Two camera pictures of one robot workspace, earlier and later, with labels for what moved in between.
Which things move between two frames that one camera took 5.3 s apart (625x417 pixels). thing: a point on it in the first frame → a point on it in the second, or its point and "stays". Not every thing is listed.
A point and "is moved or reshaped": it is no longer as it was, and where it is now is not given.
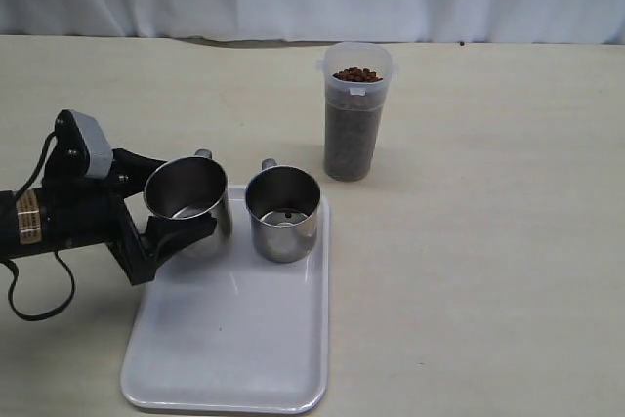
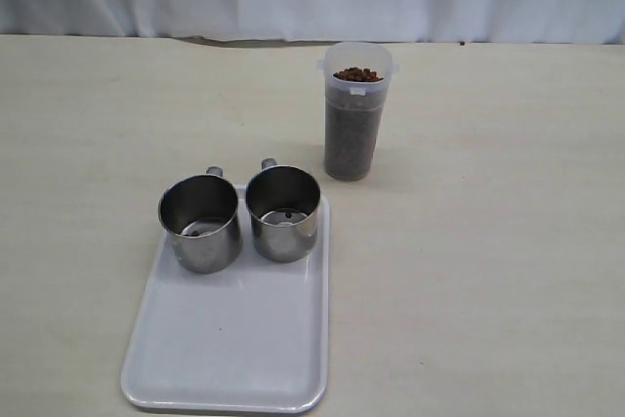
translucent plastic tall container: (356, 82) stays
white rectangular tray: (231, 330) stays
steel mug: (193, 187) is moved or reshaped
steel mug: (283, 201) stays
